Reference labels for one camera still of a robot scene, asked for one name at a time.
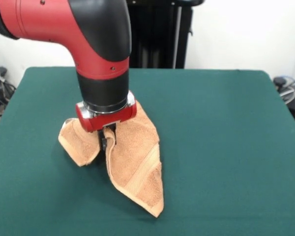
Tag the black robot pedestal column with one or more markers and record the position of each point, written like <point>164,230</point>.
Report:
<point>157,37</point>

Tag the tan terry towel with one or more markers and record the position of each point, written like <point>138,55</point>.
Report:
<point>135,159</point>

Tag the grey chair base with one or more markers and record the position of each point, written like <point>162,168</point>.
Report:
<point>281,81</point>

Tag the dark green table cloth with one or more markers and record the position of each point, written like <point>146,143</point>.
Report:
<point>236,147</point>

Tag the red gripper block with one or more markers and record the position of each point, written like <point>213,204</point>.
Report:
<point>100,121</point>

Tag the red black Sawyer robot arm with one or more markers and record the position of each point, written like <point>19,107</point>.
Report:
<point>96,49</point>

